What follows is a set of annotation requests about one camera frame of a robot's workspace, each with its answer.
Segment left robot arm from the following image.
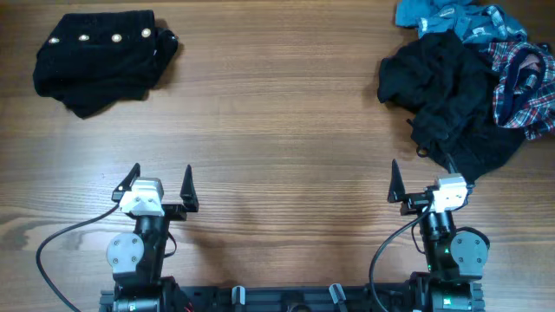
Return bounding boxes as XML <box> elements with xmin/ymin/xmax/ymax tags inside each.
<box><xmin>99</xmin><ymin>164</ymin><xmax>199</xmax><ymax>312</ymax></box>

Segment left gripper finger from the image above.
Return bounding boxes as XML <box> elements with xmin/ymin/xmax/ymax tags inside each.
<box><xmin>180</xmin><ymin>165</ymin><xmax>198</xmax><ymax>204</ymax></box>
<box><xmin>113</xmin><ymin>163</ymin><xmax>140</xmax><ymax>194</ymax></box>

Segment red blue plaid garment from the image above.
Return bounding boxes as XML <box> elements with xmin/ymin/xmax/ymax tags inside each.
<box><xmin>479</xmin><ymin>42</ymin><xmax>554</xmax><ymax>140</ymax></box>

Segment blue patterned garment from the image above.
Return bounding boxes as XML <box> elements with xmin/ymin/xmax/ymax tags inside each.
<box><xmin>395</xmin><ymin>0</ymin><xmax>528</xmax><ymax>43</ymax></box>

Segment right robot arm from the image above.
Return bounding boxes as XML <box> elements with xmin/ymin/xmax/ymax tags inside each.
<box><xmin>388</xmin><ymin>160</ymin><xmax>491</xmax><ymax>312</ymax></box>

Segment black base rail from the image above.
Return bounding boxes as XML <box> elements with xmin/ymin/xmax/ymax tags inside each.
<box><xmin>98</xmin><ymin>282</ymin><xmax>485</xmax><ymax>312</ymax></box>

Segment black knit garment with buttons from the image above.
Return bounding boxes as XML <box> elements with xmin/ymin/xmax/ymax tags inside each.
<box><xmin>33</xmin><ymin>10</ymin><xmax>179</xmax><ymax>119</ymax></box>

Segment black mesh garment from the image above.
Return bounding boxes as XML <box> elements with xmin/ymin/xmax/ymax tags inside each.
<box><xmin>377</xmin><ymin>30</ymin><xmax>525</xmax><ymax>184</ymax></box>

